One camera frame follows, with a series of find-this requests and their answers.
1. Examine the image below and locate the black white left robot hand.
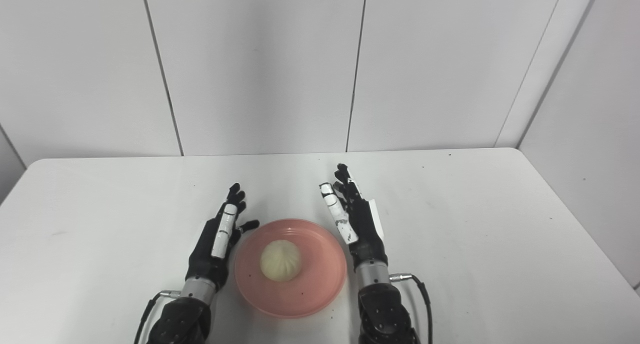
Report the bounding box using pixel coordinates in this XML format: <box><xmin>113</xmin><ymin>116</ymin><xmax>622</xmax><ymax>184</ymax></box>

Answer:
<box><xmin>185</xmin><ymin>183</ymin><xmax>261</xmax><ymax>291</ymax></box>

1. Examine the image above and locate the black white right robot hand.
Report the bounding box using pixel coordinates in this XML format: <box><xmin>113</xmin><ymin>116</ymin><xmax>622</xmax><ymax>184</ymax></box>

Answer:
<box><xmin>318</xmin><ymin>163</ymin><xmax>389</xmax><ymax>273</ymax></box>

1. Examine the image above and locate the cream steamed bun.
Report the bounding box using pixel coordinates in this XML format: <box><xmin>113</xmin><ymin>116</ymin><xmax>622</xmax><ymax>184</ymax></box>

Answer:
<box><xmin>259</xmin><ymin>240</ymin><xmax>303</xmax><ymax>283</ymax></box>

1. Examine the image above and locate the pink round plate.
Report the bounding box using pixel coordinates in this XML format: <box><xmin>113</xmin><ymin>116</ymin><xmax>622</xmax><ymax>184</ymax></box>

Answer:
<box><xmin>234</xmin><ymin>219</ymin><xmax>348</xmax><ymax>319</ymax></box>

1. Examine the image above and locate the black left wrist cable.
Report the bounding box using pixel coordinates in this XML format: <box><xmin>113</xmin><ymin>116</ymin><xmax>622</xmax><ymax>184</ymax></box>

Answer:
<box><xmin>133</xmin><ymin>290</ymin><xmax>181</xmax><ymax>344</ymax></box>

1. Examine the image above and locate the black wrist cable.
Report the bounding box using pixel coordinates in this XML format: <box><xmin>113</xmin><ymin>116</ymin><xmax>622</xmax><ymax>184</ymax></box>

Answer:
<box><xmin>133</xmin><ymin>290</ymin><xmax>181</xmax><ymax>344</ymax></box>
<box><xmin>389</xmin><ymin>273</ymin><xmax>434</xmax><ymax>344</ymax></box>

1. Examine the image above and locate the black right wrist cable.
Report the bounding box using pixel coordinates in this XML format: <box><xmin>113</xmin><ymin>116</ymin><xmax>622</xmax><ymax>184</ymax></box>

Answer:
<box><xmin>389</xmin><ymin>273</ymin><xmax>434</xmax><ymax>344</ymax></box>

